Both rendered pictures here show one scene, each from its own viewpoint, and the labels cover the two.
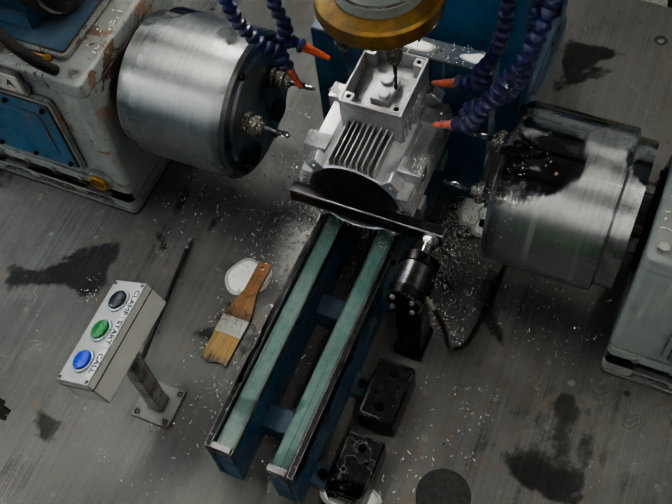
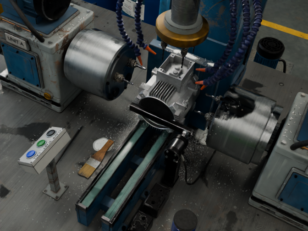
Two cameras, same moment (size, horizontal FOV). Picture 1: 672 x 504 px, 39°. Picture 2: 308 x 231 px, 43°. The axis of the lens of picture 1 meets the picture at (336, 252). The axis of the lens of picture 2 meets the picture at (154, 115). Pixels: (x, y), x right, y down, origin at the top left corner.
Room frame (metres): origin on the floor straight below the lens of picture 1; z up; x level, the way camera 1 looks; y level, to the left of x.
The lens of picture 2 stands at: (-0.17, 0.09, 2.11)
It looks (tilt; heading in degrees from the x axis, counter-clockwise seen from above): 48 degrees down; 353
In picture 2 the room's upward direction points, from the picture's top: 6 degrees clockwise
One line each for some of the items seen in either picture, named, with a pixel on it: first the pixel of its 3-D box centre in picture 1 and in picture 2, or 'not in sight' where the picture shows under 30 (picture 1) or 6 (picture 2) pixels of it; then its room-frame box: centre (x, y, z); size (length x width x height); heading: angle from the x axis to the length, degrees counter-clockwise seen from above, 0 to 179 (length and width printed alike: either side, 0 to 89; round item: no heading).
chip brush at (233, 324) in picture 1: (240, 311); (97, 157); (0.76, 0.18, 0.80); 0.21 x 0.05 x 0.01; 149
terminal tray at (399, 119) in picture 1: (384, 94); (175, 73); (0.93, -0.11, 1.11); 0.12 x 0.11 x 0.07; 149
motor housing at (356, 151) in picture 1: (377, 150); (167, 97); (0.90, -0.09, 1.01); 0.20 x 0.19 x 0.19; 149
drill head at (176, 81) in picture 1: (181, 84); (91, 59); (1.08, 0.21, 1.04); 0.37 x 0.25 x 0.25; 59
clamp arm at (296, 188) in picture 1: (366, 213); (160, 119); (0.78, -0.06, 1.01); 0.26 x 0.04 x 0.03; 59
